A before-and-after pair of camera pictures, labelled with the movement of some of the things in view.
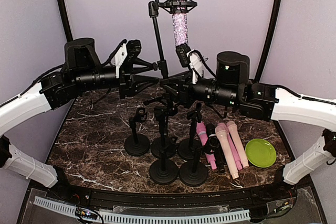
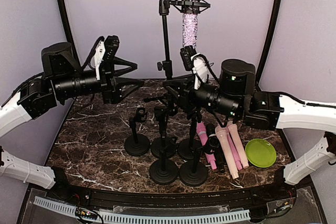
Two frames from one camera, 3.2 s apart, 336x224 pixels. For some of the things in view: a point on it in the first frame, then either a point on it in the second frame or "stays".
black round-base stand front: (193, 174) stays
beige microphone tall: (232, 127) stays
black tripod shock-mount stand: (177, 6) -> (187, 4)
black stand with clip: (191, 148) stays
